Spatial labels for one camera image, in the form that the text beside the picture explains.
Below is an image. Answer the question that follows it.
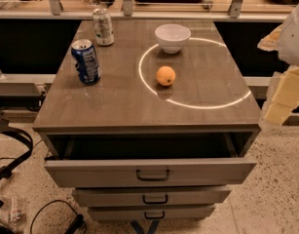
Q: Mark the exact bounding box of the grey top drawer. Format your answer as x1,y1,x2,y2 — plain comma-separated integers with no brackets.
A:
45,136,256,188

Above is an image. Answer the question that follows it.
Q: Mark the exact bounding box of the grey drawer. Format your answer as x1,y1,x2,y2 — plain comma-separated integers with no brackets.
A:
72,186,231,207
88,204,215,221
45,136,256,188

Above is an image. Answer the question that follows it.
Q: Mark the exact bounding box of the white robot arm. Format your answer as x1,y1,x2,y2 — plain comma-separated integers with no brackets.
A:
257,3,299,125

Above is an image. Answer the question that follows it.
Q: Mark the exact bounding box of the grey drawer cabinet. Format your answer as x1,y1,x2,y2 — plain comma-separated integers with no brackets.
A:
31,19,263,234

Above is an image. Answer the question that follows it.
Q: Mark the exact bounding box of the grey middle drawer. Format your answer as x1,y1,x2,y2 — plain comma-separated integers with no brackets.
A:
72,186,231,207

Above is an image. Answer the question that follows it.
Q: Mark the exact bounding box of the grey bottom drawer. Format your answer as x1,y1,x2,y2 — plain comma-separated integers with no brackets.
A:
88,204,215,221

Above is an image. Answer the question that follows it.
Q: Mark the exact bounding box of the orange fruit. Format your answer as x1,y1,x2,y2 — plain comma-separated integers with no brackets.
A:
156,66,176,87

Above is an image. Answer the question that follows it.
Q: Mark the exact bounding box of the white ceramic bowl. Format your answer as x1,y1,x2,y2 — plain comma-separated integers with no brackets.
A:
155,23,191,54

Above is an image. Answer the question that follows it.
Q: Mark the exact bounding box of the white green soda can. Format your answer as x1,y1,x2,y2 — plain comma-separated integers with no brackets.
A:
93,8,114,46

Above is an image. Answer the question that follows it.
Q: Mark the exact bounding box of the blue soda can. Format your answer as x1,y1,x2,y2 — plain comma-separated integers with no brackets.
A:
71,39,100,85

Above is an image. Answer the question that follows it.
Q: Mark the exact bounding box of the clear plastic bottle on floor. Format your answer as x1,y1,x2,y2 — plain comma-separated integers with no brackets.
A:
9,196,21,223

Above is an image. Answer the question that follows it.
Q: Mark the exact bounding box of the black cable on floor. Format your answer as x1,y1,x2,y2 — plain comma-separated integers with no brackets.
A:
29,199,88,234

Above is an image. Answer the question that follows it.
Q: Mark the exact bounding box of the metal railing frame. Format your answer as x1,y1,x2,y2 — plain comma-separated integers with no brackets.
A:
0,0,294,21

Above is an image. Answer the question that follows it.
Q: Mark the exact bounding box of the black strap on left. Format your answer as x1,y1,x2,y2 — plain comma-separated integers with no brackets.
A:
0,117,34,187

